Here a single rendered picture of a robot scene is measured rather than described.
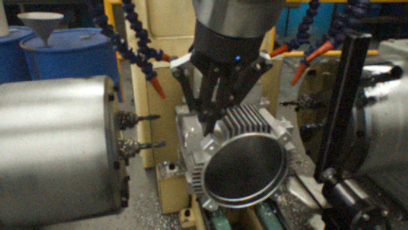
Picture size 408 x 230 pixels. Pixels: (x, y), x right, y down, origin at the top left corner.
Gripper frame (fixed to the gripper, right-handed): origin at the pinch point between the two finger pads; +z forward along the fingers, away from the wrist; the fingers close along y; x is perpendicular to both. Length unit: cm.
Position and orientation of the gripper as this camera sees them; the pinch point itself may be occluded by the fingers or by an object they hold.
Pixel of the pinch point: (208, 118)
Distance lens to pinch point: 46.9
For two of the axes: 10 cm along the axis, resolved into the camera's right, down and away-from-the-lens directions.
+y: -9.8, 1.1, -1.9
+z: -1.1, 5.3, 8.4
